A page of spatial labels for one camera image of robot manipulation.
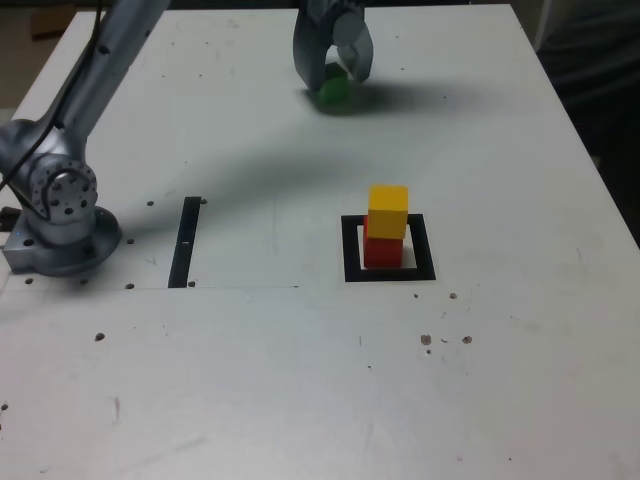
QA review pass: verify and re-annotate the black tape square outline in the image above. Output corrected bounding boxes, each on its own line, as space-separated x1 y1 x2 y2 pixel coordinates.
340 213 437 283

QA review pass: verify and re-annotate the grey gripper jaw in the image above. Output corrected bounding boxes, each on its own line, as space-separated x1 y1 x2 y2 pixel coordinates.
332 9 378 85
292 0 335 94

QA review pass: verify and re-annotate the brown cardboard box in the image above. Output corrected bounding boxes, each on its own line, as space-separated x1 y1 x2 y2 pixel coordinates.
31 8 77 40

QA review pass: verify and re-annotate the black tape strip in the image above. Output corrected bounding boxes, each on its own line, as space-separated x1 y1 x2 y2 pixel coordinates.
167 196 203 290

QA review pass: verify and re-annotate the red cube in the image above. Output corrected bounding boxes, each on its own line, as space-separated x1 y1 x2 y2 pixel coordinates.
362 214 404 270

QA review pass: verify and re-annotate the yellow cube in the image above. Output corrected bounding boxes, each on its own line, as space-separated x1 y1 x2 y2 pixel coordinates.
367 184 410 240

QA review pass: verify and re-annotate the green cube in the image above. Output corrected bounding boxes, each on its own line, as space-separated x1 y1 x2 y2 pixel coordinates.
316 62 354 106

